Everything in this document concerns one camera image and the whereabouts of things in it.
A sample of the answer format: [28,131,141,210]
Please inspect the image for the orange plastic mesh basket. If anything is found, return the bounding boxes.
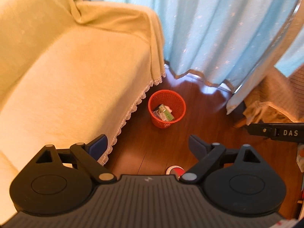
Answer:
[148,89,186,129]

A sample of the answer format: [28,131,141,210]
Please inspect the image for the green white medicine box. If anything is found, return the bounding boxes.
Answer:
[158,104,175,121]

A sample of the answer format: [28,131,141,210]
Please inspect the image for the brown cloth pile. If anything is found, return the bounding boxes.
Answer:
[234,65,303,128]

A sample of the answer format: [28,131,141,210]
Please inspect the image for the light blue star curtain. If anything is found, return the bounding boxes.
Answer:
[93,0,298,113]

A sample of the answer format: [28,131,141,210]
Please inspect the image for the yellow blanket sofa cover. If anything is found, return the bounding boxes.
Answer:
[1,0,165,223]

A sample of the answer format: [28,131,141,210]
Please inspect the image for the red white can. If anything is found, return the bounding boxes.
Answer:
[165,165,185,179]

